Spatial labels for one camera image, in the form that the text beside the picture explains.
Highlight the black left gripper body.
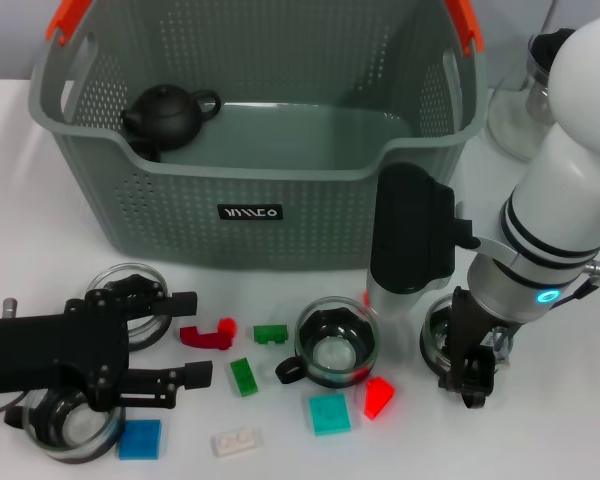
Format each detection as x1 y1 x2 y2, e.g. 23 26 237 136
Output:
0 294 131 414

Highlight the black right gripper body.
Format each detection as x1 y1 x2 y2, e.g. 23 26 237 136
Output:
447 287 519 374

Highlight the glass teacup black insert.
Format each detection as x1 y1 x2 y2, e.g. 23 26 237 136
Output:
3 387 127 464
274 296 381 390
418 294 516 412
85 263 172 351

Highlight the blue square plate brick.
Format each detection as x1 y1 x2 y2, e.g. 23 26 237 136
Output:
118 418 163 461

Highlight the grey perforated storage bin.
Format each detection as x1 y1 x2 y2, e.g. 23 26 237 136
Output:
27 0 486 272

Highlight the small white label tag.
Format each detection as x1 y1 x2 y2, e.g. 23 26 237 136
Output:
482 329 511 371

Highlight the dark red arch brick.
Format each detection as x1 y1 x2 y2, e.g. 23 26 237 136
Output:
179 324 234 351

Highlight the green long brick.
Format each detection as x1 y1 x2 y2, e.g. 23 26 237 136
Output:
229 357 260 399

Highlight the orange-red slope brick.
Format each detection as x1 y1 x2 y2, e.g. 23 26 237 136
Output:
363 375 396 421

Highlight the white flat plate brick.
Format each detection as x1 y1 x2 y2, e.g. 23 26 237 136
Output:
210 428 264 457

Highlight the green notched brick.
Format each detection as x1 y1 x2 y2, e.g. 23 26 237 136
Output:
252 323 289 346

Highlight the teal square plate brick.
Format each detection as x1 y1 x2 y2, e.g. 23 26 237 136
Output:
307 392 354 437

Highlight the small black clay cup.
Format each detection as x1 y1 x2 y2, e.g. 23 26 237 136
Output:
127 138 162 164

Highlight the black clay teapot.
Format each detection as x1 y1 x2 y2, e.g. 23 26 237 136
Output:
120 84 223 151

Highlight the glass teapot black lid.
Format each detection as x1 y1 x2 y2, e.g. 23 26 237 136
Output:
487 29 561 162

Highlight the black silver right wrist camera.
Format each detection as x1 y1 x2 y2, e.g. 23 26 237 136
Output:
368 162 481 321

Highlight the orange bin handle clip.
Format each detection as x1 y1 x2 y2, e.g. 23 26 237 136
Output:
46 0 94 47
444 0 485 57

